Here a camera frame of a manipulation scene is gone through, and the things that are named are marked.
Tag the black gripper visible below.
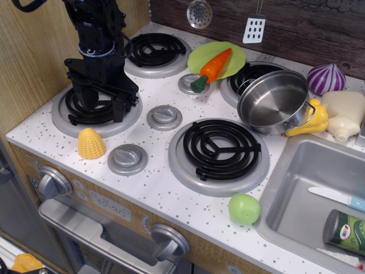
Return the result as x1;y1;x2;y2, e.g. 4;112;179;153
64;53;138;123

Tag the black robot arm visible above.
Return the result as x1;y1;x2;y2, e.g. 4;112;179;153
64;1;138;123

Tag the green plastic plate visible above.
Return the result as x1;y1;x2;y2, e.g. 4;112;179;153
187;42;246;83

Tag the orange toy carrot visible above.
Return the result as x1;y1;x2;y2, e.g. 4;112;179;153
190;48;232;92

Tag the front left burner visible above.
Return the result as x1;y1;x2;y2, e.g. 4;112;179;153
51;86;143;138

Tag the burner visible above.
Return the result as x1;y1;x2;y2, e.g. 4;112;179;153
220;61;287;109
124;33;192;79
168;119;270;197
51;86;143;138

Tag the yellow toy corn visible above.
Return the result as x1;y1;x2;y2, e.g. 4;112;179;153
78;128;106;159

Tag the middle silver stovetop knob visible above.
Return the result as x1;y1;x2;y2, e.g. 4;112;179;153
147;105;183;131

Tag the silver stovetop knob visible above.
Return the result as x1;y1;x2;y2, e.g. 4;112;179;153
147;105;183;131
107;144;148;176
178;74;210;95

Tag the bottom silver stovetop knob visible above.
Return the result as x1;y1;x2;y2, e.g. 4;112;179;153
107;144;148;176

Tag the back left burner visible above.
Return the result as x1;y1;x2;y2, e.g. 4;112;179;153
124;33;192;79

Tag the top silver stovetop knob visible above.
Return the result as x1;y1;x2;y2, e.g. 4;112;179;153
178;74;210;95

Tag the left oven front knob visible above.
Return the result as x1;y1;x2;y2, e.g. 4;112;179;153
38;166;73;200

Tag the oven knob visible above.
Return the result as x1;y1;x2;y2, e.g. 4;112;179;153
151;224;190;261
38;166;73;200

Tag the back right burner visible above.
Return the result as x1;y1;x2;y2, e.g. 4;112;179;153
220;61;287;109

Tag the front right burner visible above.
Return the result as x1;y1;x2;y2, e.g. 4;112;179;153
168;119;270;197

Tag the hanging silver strainer ladle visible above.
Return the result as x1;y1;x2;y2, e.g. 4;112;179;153
186;0;213;30

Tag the right oven front knob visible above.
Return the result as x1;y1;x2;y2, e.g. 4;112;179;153
151;224;190;261

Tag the hanging white slotted spatula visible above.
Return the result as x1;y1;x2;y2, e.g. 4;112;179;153
242;1;266;44

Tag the stainless steel pot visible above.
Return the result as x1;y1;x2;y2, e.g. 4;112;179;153
237;70;316;135

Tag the green toy apple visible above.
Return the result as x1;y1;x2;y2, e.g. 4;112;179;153
228;193;261;224

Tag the yellow object bottom left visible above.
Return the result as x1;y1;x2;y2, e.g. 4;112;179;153
11;253;43;273

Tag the yellow toy bell pepper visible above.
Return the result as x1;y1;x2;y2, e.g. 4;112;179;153
285;98;329;136

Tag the purple toy onion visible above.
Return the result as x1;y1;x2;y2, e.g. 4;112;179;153
307;63;346;95

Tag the silver sink basin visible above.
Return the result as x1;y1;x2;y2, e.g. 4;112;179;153
255;135;364;273

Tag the cream toy squeeze bottle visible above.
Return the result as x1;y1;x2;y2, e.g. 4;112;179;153
321;91;364;143

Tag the green toy can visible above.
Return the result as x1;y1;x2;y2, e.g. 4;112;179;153
323;209;364;255

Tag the silver oven door handle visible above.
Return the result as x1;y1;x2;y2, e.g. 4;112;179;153
39;199;178;273

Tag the toy knife blue handle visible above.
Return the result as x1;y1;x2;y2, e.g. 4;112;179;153
308;187;364;212

